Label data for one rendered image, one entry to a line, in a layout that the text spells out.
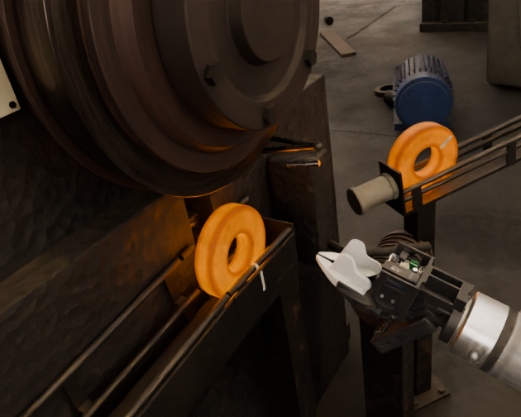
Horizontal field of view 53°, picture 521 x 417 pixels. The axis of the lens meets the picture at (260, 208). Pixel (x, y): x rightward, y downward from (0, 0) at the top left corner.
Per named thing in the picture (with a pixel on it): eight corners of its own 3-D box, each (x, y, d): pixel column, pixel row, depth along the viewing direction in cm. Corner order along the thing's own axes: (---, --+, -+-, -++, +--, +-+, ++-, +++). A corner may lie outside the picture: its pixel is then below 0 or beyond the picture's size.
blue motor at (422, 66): (393, 141, 280) (391, 78, 262) (393, 102, 327) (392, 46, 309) (454, 138, 272) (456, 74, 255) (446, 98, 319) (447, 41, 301)
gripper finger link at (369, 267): (332, 221, 77) (390, 249, 74) (324, 249, 81) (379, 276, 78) (322, 232, 75) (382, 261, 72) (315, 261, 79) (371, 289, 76)
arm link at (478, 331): (487, 334, 74) (470, 384, 68) (454, 317, 76) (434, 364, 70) (514, 293, 69) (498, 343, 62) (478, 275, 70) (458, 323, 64)
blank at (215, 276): (179, 265, 78) (197, 270, 77) (227, 184, 85) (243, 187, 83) (221, 309, 90) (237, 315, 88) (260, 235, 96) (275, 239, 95)
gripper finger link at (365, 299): (347, 266, 76) (403, 294, 73) (345, 275, 77) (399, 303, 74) (333, 286, 73) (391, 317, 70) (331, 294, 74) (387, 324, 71)
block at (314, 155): (278, 259, 113) (261, 159, 100) (296, 238, 118) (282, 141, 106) (322, 270, 107) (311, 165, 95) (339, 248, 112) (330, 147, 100)
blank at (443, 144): (411, 203, 117) (420, 208, 114) (373, 164, 108) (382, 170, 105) (459, 149, 115) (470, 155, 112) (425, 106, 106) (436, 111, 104)
